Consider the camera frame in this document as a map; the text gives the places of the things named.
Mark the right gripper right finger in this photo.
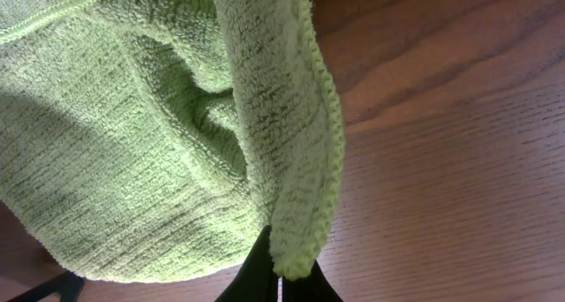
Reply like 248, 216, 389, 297
282, 261, 343, 302

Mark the light green microfibre cloth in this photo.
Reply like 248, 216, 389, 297
1, 0, 344, 283

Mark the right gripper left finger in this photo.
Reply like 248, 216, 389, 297
215, 226, 279, 302

